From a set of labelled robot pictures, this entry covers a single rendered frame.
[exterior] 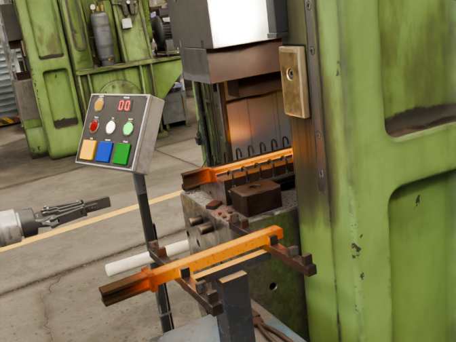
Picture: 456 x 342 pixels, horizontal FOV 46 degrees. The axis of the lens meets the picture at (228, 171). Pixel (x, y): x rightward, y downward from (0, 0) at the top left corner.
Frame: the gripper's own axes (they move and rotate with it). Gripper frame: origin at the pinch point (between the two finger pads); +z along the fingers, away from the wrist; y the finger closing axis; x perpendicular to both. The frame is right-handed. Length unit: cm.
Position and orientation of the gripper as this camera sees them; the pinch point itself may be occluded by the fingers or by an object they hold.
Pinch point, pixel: (97, 203)
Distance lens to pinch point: 151.5
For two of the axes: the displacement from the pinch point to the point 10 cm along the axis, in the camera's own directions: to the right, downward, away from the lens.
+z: 8.9, -2.4, 3.8
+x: -1.2, -9.5, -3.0
